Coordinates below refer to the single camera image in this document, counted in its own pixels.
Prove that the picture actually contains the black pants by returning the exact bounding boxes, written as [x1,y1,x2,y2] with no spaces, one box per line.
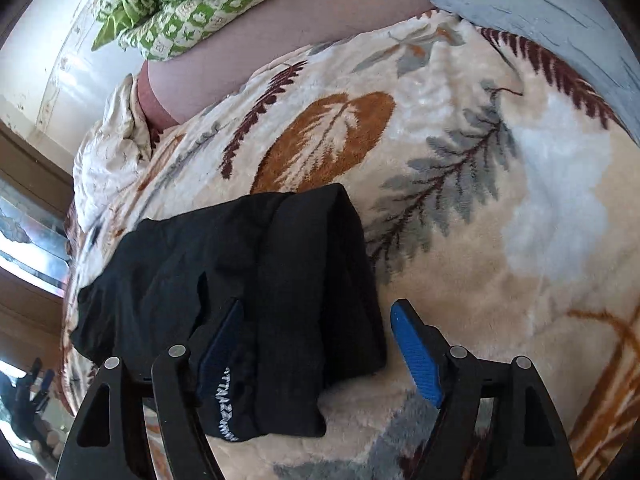
[70,183,386,442]

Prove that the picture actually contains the person's left hand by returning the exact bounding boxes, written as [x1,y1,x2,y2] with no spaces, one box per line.
[30,417,65,477]

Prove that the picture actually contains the white floral pillow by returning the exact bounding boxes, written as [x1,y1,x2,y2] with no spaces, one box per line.
[73,74,152,232]

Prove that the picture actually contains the leaf patterned fleece blanket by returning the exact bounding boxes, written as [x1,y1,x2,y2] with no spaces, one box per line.
[63,10,639,479]

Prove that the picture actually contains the light blue pillow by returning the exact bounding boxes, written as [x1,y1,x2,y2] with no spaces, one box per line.
[431,0,639,140]

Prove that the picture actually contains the pink padded headboard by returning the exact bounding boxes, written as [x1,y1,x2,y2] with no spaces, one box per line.
[138,0,432,130]

